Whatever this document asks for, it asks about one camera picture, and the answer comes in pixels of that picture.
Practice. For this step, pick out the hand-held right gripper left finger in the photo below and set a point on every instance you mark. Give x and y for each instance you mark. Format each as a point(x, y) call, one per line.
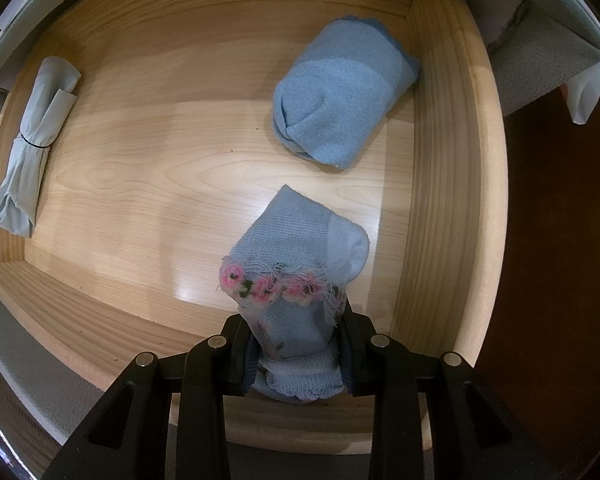
point(240, 360)

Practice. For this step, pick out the wooden drawer with grey front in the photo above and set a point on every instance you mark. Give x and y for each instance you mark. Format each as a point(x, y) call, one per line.
point(180, 160)

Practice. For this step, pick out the blue sock with floral trim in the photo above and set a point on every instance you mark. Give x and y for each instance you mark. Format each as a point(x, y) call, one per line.
point(300, 240)

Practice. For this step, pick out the pale grey underwear roll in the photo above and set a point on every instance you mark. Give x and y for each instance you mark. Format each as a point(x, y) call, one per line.
point(30, 145)

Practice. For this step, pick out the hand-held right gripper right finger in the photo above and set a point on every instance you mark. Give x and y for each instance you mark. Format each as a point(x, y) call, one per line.
point(357, 360)

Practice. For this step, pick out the light blue terry sock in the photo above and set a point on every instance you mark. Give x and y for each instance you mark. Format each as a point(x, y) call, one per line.
point(340, 95)

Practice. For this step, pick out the white patterned cover cloth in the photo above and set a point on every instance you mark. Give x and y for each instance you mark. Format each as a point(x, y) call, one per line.
point(587, 95)

